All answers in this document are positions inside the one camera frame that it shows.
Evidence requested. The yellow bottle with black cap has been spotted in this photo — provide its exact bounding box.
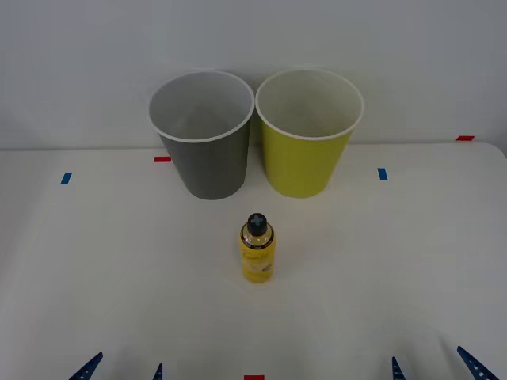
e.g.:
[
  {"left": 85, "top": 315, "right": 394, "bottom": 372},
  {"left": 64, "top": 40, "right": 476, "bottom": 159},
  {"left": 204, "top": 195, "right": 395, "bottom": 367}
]
[{"left": 238, "top": 212, "right": 277, "bottom": 284}]

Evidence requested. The grey plastic waste bin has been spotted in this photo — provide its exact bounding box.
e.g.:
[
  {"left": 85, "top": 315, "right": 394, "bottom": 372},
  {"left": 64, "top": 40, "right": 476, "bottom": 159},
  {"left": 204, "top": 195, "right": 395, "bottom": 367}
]
[{"left": 147, "top": 69, "right": 255, "bottom": 201}]

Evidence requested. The yellow-green plastic waste bin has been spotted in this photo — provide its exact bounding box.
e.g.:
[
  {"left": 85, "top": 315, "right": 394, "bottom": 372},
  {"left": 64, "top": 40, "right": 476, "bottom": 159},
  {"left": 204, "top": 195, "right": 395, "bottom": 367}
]
[{"left": 254, "top": 67, "right": 365, "bottom": 199}]

